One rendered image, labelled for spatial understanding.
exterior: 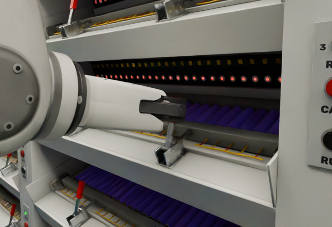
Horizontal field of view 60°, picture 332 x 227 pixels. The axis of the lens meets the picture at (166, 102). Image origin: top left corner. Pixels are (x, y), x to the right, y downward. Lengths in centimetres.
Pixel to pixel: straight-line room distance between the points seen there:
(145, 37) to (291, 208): 27
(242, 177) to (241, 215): 4
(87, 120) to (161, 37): 17
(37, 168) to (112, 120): 54
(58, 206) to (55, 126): 52
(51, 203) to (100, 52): 43
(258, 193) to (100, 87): 19
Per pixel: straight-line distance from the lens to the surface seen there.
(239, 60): 48
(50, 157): 81
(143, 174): 44
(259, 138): 37
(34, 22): 17
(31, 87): 17
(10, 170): 105
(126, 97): 28
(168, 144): 40
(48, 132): 26
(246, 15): 31
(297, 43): 28
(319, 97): 27
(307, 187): 29
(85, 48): 54
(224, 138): 40
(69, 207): 74
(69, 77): 26
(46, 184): 82
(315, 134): 28
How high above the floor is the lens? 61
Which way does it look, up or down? 6 degrees down
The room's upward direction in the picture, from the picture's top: straight up
